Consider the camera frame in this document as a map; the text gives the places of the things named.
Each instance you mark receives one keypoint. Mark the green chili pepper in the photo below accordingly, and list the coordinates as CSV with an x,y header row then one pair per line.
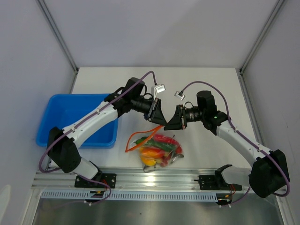
x,y
150,142

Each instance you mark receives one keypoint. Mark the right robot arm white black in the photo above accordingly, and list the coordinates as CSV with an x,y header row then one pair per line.
x,y
268,172

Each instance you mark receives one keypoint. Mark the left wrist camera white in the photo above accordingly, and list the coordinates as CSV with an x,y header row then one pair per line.
x,y
156,89

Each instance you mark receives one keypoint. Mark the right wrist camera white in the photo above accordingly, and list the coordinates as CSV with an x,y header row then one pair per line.
x,y
180,95

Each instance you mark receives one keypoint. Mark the clear zip bag orange zipper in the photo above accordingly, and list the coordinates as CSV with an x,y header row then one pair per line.
x,y
132,147

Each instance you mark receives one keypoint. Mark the left aluminium frame post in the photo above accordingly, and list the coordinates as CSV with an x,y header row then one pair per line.
x,y
57,33

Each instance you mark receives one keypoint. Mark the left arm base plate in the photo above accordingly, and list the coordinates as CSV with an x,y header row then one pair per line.
x,y
107,178

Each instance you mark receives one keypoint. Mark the green cucumber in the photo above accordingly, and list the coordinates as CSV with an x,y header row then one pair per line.
x,y
160,145

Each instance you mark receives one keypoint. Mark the yellow mango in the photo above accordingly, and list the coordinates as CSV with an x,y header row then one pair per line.
x,y
148,161

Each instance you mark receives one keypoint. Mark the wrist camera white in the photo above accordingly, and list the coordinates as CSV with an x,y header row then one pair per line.
x,y
180,95
156,89

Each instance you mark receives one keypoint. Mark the white slotted cable duct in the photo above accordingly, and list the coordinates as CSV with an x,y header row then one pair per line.
x,y
131,195

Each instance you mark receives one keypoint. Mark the grey toy fish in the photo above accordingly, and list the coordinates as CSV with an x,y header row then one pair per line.
x,y
162,162

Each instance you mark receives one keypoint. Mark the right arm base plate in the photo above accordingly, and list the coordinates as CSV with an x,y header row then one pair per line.
x,y
212,182

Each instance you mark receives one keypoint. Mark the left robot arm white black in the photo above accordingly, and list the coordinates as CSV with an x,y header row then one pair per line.
x,y
63,144

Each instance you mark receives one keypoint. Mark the red chili pepper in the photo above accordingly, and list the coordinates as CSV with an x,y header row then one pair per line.
x,y
168,140

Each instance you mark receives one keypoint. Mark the aluminium frame post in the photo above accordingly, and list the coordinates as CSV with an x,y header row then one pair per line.
x,y
262,34
57,33

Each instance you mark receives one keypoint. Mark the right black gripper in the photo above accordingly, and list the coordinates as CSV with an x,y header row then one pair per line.
x,y
177,123

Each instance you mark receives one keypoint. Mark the blue plastic bin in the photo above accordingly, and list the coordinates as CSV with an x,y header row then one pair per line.
x,y
65,109

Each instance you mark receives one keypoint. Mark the right aluminium frame post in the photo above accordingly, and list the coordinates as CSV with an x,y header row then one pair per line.
x,y
262,34

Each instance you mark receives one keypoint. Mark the aluminium rail front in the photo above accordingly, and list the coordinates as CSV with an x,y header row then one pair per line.
x,y
131,179

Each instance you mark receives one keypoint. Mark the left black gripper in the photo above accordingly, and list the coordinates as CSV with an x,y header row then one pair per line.
x,y
154,114

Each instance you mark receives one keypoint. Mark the red orange mango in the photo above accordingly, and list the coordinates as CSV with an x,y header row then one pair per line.
x,y
152,152

